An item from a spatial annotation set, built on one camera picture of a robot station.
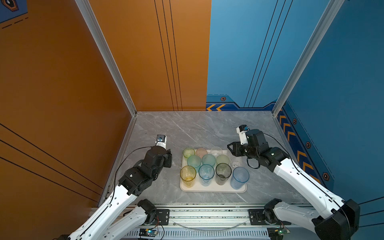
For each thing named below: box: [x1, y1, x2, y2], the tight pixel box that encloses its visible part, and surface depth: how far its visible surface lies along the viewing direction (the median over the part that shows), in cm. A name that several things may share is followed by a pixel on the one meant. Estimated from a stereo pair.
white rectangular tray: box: [180, 149, 250, 193], surface depth 84 cm
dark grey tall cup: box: [215, 163, 232, 186], surface depth 79 cm
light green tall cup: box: [216, 154, 230, 165], surface depth 87 cm
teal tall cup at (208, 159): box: [202, 154, 216, 166], surface depth 88 cm
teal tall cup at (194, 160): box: [187, 155, 202, 168], surface depth 90 cm
